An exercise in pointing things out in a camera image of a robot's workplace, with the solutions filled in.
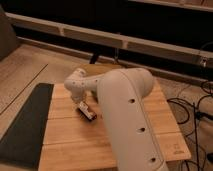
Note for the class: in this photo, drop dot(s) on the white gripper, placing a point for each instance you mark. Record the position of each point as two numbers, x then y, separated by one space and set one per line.
78 96

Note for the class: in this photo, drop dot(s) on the white window frame ledge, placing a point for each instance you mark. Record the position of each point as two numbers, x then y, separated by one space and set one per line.
113 40

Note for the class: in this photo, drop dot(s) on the dark grey floor mat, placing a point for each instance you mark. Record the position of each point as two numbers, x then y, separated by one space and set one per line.
22 142

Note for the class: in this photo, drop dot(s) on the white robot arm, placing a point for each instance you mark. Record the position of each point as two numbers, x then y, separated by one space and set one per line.
120 94

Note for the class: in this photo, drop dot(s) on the grey sofa corner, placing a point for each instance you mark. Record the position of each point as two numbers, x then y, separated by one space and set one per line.
8 39

